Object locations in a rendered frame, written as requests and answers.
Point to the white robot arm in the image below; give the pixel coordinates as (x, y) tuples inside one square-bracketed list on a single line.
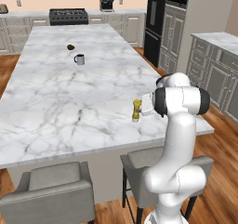
[(182, 134)]

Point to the grey side cabinet run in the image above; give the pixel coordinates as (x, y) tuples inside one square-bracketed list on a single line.
[(214, 72)]

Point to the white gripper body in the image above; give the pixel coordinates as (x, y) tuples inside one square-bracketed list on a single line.
[(147, 104)]

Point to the brown round food item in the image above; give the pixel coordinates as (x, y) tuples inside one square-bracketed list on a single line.
[(71, 47)]

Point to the grey base cabinet run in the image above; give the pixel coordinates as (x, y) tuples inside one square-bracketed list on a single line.
[(124, 26)]

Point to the grey mug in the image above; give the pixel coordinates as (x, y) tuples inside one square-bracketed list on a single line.
[(80, 59)]

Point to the grey upholstered stool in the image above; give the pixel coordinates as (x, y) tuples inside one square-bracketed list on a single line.
[(145, 178), (49, 193)]

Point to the yellow mustard bottle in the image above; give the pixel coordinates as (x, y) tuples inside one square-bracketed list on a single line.
[(136, 110)]

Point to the black stove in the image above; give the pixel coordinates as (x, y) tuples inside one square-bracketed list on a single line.
[(68, 16)]

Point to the black fridge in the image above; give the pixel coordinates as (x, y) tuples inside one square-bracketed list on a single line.
[(155, 23)]

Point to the black coffee machine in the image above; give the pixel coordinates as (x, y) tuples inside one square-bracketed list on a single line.
[(107, 3)]

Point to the toaster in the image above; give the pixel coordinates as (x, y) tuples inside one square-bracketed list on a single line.
[(3, 8)]

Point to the grey tall cabinet run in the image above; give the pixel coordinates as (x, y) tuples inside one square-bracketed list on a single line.
[(172, 38)]

